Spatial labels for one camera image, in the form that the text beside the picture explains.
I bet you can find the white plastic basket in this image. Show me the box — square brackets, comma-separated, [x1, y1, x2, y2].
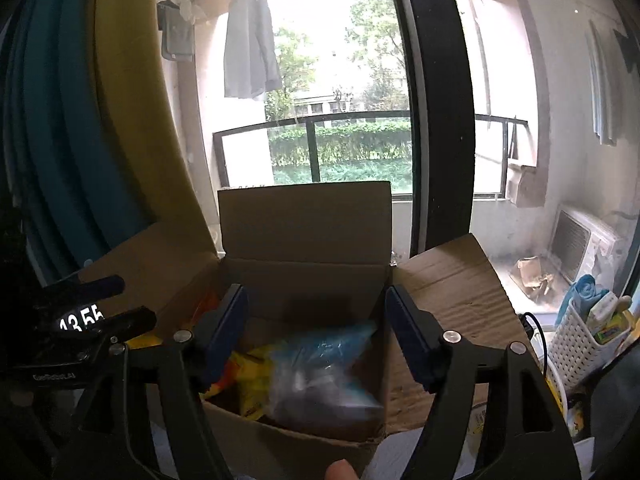
[547, 280, 636, 396]

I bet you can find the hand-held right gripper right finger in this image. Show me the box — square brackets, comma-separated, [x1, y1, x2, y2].
[385, 285, 583, 480]

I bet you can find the hanging grey cloth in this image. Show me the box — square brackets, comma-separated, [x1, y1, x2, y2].
[157, 0, 196, 63]

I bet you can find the yellow curtain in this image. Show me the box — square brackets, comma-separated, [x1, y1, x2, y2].
[92, 0, 221, 261]

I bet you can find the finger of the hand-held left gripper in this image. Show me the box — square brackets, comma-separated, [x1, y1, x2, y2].
[37, 274, 126, 311]
[95, 306, 157, 343]

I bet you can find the torn cardboard scrap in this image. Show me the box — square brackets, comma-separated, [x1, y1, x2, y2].
[510, 255, 556, 303]

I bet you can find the colourful printed packet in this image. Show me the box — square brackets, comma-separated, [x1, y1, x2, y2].
[595, 310, 636, 346]

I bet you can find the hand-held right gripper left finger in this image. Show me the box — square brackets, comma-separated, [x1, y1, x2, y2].
[52, 284, 249, 480]

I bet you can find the flat cardboard sheet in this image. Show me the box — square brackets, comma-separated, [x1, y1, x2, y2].
[505, 160, 546, 208]

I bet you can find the teal curtain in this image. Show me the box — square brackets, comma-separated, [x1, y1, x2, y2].
[0, 0, 151, 276]

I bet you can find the person's right hand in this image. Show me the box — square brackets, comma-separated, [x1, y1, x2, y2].
[325, 460, 358, 480]

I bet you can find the black charger with cable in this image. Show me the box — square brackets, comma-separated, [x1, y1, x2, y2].
[517, 311, 548, 361]

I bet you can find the hanging pale blue shirt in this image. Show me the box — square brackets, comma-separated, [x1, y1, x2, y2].
[222, 0, 283, 101]

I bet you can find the black tablet with clock display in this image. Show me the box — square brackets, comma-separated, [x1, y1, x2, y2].
[52, 307, 108, 336]

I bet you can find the orange snack packet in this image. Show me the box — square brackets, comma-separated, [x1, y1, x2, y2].
[192, 292, 223, 321]

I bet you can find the black window frame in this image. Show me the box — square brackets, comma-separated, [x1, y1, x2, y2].
[385, 0, 476, 261]

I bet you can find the clear blue snack packet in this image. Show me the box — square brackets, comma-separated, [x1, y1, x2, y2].
[267, 322, 386, 426]

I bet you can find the yellow snack packet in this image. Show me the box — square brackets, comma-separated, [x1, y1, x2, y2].
[227, 345, 281, 421]

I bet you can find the brown cardboard box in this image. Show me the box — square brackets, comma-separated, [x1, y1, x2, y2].
[75, 180, 543, 480]

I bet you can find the blue cloth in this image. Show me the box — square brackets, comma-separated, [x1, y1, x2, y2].
[555, 274, 608, 326]

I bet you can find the white outdoor air conditioner unit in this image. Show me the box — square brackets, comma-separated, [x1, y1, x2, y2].
[547, 202, 628, 286]

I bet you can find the black balcony railing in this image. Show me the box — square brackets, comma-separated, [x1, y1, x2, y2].
[212, 112, 531, 201]

